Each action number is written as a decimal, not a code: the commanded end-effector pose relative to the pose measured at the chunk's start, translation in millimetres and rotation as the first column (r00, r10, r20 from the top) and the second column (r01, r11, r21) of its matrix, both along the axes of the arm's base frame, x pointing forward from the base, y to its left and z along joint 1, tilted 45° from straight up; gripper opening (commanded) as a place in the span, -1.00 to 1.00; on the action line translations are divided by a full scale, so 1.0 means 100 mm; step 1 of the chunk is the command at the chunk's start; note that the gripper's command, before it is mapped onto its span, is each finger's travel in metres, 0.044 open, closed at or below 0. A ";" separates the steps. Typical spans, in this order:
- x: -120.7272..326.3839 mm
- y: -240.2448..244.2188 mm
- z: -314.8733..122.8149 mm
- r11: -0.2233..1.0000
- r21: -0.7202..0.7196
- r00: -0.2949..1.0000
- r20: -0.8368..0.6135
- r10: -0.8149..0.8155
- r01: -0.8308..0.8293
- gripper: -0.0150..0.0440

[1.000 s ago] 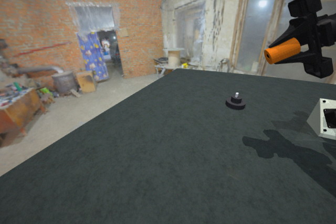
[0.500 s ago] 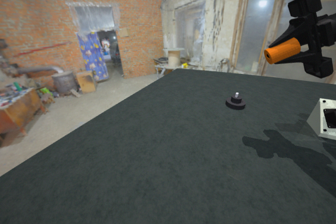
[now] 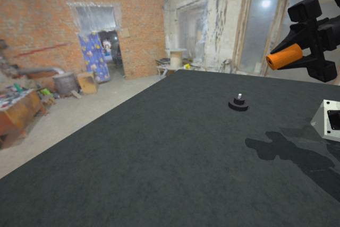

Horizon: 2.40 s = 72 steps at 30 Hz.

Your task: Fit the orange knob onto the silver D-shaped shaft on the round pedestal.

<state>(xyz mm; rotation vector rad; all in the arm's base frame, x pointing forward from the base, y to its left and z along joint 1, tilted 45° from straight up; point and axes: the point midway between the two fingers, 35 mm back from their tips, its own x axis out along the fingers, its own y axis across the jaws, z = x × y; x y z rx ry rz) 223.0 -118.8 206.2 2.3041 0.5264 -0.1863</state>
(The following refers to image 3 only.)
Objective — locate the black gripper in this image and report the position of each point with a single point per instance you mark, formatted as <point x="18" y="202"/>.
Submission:
<point x="321" y="38"/>

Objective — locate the black round pedestal with silver shaft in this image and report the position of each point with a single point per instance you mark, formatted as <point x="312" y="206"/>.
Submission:
<point x="238" y="103"/>

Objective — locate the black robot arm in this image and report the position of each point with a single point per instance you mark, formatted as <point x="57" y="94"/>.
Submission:
<point x="333" y="115"/>

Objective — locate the orange knob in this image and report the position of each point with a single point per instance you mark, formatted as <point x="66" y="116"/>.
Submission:
<point x="284" y="57"/>

